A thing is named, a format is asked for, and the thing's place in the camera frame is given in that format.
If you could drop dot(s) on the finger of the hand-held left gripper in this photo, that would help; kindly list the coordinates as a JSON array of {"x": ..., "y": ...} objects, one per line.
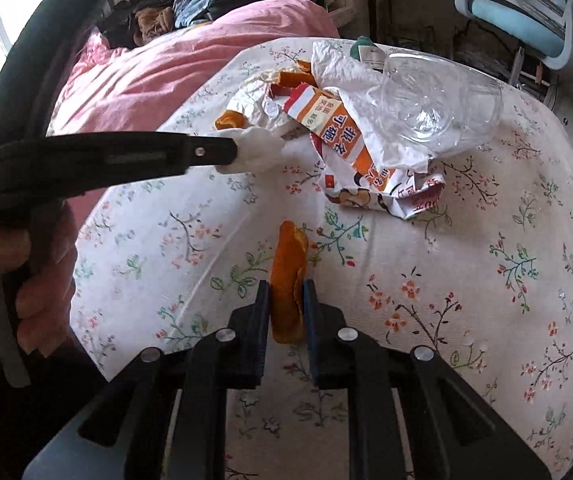
[{"x": 166, "y": 152}]

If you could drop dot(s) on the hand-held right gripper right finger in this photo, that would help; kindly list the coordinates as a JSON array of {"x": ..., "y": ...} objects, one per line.
[{"x": 308, "y": 310}]

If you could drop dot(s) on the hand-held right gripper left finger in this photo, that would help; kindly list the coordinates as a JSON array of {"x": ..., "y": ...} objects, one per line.
[{"x": 265, "y": 310}]

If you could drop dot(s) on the orange peel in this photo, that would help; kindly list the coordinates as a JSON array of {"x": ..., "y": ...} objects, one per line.
[
  {"x": 286, "y": 280},
  {"x": 290, "y": 79},
  {"x": 229, "y": 120}
]

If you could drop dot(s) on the white tissue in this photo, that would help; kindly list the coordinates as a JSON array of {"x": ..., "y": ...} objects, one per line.
[{"x": 261, "y": 147}]

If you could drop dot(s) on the person's left hand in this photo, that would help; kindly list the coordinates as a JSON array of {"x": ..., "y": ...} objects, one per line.
[{"x": 51, "y": 290}]

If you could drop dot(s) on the window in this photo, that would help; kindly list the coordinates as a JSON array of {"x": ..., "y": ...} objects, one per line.
[{"x": 1, "y": 25}]

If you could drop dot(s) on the pink blanket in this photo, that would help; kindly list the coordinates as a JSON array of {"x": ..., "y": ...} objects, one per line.
[{"x": 176, "y": 60}]

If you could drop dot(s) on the black jacket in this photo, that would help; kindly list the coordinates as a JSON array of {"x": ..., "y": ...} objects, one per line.
[{"x": 131, "y": 0}]

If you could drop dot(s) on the brown garment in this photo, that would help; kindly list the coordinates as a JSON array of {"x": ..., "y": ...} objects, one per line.
[{"x": 154, "y": 22}]

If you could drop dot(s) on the blue denim garment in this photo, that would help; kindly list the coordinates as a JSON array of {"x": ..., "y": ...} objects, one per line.
[{"x": 196, "y": 5}]

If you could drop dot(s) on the orange white snack packet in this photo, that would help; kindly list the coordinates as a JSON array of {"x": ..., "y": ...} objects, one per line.
[{"x": 339, "y": 135}]

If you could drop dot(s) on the green plush toy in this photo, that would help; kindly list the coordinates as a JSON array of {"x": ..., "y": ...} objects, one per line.
[{"x": 361, "y": 47}]

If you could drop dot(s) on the clear plastic bottle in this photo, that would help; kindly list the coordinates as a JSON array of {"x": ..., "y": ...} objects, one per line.
[{"x": 441, "y": 100}]

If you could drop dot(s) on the grey blue office chair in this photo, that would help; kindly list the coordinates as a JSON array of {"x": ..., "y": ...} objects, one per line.
[{"x": 516, "y": 15}]

